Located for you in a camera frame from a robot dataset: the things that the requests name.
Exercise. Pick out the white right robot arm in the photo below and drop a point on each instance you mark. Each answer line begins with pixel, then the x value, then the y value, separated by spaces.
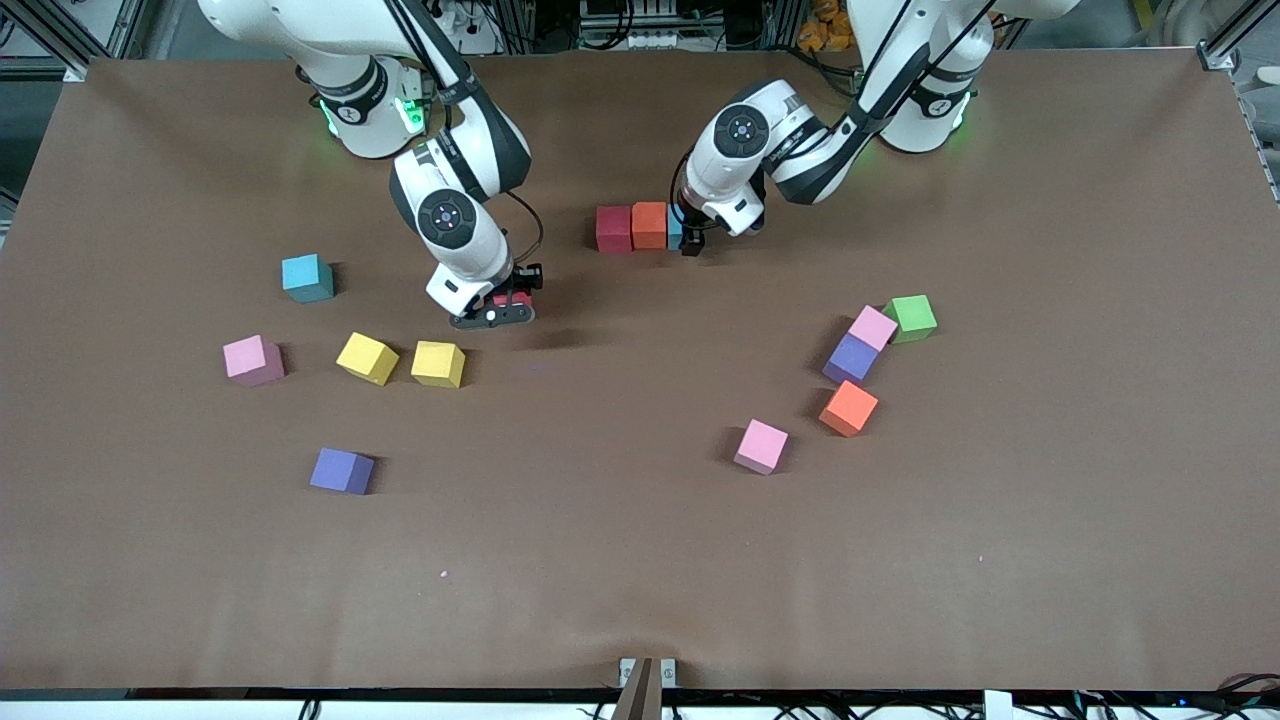
pixel 300 25

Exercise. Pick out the white electronics box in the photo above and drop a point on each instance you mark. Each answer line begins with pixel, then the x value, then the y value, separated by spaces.
pixel 650 40

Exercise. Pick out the wooden strip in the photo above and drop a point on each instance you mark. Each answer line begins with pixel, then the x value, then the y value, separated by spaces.
pixel 635 695

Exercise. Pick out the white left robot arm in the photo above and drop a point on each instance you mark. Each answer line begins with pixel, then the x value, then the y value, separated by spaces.
pixel 720 160

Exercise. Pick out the red foam cube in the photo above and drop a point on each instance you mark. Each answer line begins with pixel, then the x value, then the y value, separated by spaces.
pixel 614 228
pixel 515 299

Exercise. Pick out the purple foam cube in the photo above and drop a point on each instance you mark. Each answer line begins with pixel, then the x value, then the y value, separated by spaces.
pixel 338 469
pixel 850 358

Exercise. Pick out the green foam cube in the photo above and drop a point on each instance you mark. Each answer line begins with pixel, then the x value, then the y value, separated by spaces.
pixel 912 316

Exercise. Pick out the orange foam cube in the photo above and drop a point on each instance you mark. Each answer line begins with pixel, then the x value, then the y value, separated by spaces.
pixel 848 407
pixel 649 224

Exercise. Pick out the metal table edge bracket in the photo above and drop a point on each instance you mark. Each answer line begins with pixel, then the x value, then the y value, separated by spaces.
pixel 626 672

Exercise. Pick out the yellow foam cube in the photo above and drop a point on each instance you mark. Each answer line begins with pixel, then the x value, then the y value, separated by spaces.
pixel 437 362
pixel 365 357

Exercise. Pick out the brown table cover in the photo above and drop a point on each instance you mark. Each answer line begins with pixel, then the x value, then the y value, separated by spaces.
pixel 600 560

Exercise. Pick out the white label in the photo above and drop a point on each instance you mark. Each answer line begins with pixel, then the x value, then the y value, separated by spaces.
pixel 997 705

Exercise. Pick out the blue foam cube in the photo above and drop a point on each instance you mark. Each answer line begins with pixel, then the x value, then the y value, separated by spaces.
pixel 305 275
pixel 674 228

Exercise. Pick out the pink foam cube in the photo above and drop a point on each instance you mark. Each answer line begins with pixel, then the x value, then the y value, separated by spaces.
pixel 873 327
pixel 761 445
pixel 250 358

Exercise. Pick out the orange snack bags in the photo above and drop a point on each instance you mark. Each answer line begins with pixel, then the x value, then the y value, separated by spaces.
pixel 825 25

